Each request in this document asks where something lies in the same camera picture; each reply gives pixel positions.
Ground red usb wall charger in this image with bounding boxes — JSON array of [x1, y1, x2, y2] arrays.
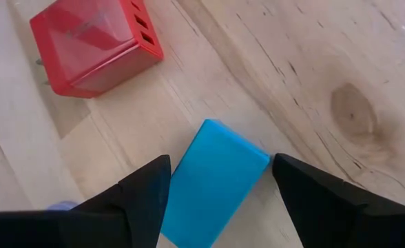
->
[[29, 0, 165, 100]]

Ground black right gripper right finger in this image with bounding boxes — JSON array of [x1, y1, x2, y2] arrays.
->
[[272, 152, 405, 248]]

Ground purple hourglass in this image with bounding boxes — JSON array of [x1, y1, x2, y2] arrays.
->
[[46, 200, 79, 211]]

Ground teal digital clock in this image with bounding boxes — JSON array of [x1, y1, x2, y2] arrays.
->
[[160, 118, 271, 248]]

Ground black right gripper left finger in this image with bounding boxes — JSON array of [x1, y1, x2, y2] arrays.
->
[[0, 154, 173, 248]]

